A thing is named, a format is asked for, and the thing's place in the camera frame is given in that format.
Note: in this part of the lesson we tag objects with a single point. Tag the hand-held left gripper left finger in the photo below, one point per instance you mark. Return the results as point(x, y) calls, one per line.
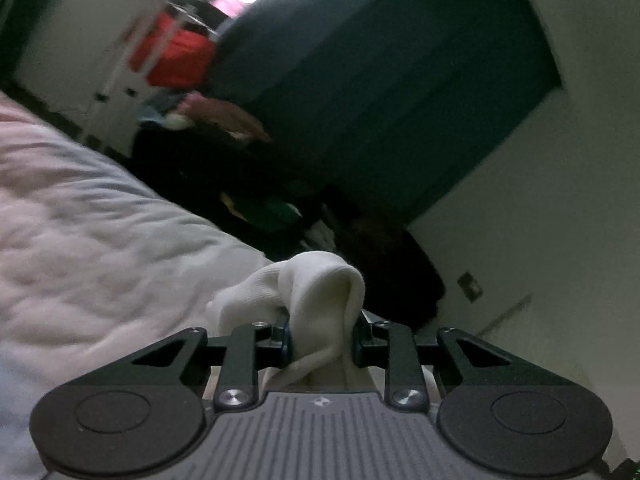
point(286, 346)

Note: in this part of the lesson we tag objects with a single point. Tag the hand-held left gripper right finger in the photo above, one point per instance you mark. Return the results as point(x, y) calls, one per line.
point(356, 349)

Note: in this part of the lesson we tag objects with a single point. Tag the white knit garment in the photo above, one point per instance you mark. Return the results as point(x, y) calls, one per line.
point(320, 300)

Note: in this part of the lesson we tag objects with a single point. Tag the pink clothes pile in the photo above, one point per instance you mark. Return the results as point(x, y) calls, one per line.
point(225, 115)

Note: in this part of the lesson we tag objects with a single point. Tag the bed with pale sheet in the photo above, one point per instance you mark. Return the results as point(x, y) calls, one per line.
point(100, 235)

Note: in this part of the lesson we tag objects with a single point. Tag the wide green curtain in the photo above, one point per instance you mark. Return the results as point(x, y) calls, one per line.
point(375, 85)

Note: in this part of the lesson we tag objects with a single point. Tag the red bag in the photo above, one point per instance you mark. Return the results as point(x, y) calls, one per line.
point(180, 57)

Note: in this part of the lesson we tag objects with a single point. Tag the garment steamer stand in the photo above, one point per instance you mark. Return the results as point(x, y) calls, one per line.
point(117, 80)

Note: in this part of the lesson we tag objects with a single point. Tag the narrow green curtain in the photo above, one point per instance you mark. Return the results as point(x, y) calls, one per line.
point(15, 35)

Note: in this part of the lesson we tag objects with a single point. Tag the wall socket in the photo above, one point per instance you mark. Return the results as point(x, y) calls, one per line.
point(470, 286)

